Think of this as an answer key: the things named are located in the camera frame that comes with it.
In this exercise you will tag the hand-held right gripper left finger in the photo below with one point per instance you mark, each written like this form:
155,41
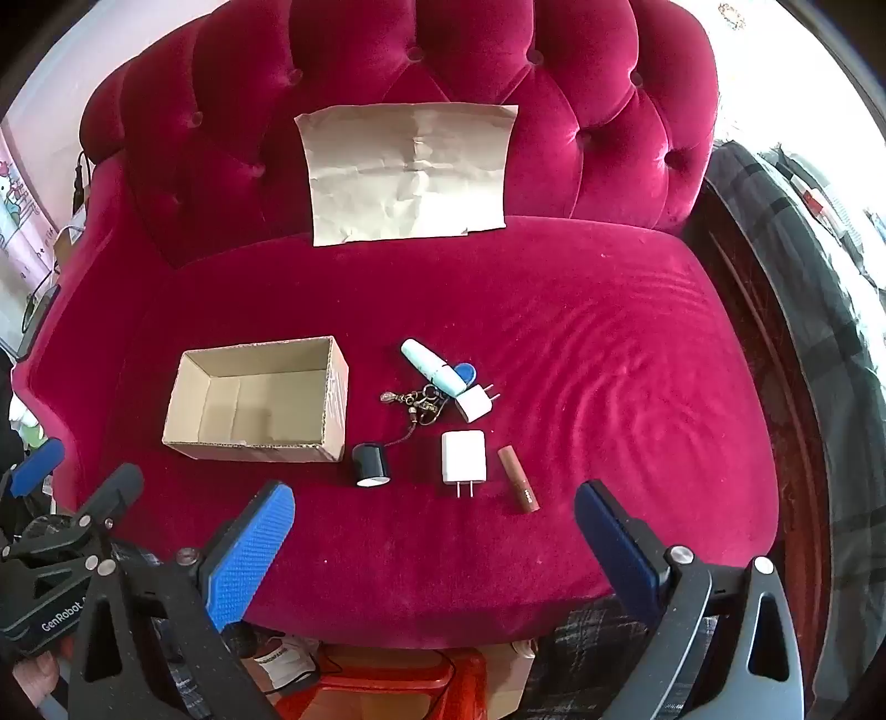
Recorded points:
253,554

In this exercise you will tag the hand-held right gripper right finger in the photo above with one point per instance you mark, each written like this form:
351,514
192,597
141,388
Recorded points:
616,547

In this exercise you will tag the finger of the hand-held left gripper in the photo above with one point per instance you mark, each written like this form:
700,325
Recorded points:
38,462
114,495

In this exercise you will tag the brown lipstick tube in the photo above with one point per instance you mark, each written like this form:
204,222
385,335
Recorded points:
519,479

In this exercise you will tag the cardboard box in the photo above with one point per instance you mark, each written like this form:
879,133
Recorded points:
242,408

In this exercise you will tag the small black cylinder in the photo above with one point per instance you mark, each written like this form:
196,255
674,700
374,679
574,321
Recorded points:
370,465

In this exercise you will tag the large white charger plug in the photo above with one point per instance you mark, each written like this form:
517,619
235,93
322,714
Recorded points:
462,453

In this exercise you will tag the small white charger plug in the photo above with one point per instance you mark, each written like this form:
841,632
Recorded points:
474,403

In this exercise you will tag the light blue cosmetic bottle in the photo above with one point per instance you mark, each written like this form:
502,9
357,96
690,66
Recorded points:
432,363

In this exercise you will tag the white shoe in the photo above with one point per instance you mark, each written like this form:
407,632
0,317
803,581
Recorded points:
280,658

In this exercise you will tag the dark plaid cloth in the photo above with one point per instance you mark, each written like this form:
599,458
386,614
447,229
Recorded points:
588,658

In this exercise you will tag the red plastic stool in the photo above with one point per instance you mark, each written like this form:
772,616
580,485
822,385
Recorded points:
387,685

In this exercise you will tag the red velvet sofa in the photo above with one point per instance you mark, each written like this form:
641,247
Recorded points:
588,346

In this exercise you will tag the small brown background box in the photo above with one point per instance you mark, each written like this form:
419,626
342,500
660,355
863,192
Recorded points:
69,246

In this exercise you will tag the blue key fob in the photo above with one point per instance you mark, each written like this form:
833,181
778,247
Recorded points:
469,374

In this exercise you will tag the black power adapter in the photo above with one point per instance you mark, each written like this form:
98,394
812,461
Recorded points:
81,180

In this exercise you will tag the crumpled brown paper sheet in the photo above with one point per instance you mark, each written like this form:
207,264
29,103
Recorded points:
408,173

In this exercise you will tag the cartoon wall poster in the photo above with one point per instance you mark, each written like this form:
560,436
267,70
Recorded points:
21,214

